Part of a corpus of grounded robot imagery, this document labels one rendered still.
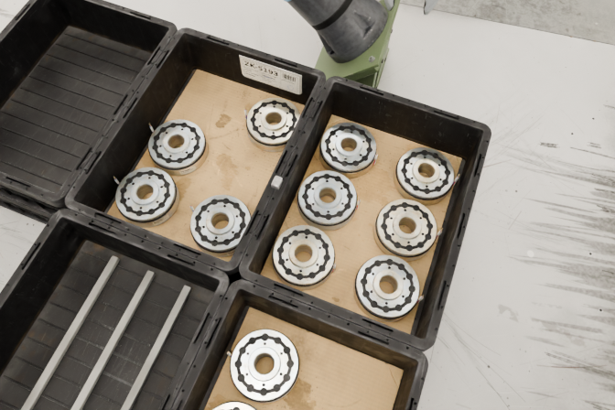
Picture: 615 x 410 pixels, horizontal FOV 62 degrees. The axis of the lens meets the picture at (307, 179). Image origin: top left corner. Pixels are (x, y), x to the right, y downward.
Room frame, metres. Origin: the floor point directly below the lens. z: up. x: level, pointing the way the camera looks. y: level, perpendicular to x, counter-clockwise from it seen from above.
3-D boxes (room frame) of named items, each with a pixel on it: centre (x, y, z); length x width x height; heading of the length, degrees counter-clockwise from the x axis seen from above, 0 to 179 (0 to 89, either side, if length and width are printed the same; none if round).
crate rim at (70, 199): (0.45, 0.18, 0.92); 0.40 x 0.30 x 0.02; 160
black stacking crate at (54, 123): (0.55, 0.46, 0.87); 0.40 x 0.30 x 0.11; 160
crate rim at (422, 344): (0.34, -0.11, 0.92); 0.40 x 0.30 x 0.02; 160
